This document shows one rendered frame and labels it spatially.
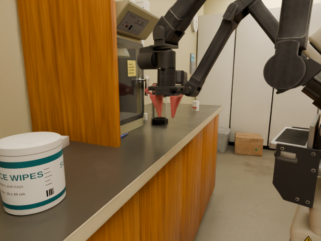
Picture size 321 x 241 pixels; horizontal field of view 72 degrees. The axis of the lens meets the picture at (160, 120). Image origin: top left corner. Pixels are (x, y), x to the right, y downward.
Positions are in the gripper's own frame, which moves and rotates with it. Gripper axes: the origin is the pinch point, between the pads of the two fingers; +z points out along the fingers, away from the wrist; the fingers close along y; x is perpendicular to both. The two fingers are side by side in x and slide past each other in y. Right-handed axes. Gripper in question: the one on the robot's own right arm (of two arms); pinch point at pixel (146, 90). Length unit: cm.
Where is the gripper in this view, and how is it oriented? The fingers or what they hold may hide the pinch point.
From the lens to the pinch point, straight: 118.6
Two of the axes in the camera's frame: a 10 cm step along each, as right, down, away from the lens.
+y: -3.9, 0.5, -9.2
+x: -0.4, 10.0, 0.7
